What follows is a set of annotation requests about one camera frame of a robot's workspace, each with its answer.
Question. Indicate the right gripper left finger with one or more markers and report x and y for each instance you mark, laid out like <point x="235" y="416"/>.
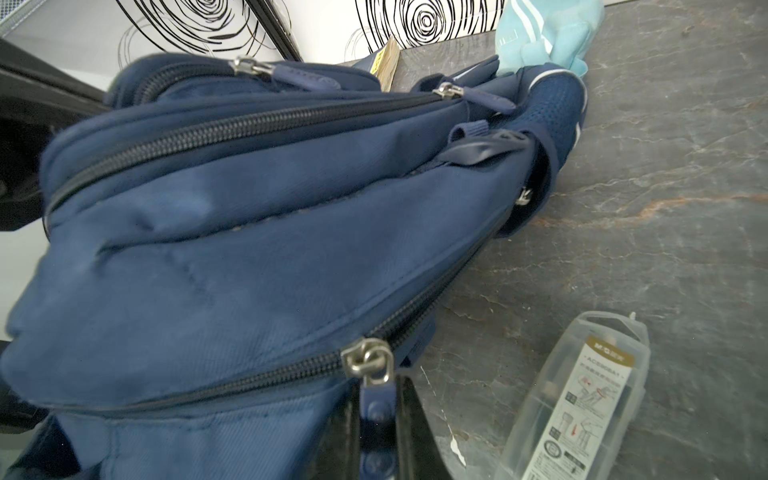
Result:
<point x="337" y="452"/>

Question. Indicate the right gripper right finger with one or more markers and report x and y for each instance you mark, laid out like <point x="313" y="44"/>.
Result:
<point x="418" y="455"/>

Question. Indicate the navy blue student backpack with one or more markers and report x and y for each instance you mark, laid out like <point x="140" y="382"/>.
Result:
<point x="233" y="244"/>

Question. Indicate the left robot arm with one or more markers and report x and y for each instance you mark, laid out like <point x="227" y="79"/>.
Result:
<point x="37" y="101"/>

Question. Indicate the clear plastic stationery case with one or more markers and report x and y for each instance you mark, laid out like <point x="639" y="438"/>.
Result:
<point x="573" y="420"/>

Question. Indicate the dark blue book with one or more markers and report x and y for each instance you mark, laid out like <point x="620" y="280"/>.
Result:
<point x="382" y="63"/>

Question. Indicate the light teal pencil pouch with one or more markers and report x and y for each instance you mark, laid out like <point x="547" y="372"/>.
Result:
<point x="531" y="33"/>

